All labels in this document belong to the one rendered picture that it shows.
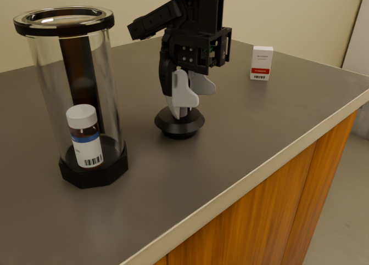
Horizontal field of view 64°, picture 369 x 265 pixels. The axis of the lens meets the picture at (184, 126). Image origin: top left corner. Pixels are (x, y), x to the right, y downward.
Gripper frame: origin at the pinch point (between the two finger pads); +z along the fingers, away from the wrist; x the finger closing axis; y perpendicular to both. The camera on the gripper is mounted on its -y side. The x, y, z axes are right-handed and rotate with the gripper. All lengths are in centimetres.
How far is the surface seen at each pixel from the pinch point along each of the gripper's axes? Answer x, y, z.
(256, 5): 110, -29, 1
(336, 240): 80, 38, 99
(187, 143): -2.7, 3.4, 5.0
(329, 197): 109, 29, 99
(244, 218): 1.4, 14.0, 21.5
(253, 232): 6.0, 15.2, 29.7
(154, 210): -17.8, 8.0, 5.1
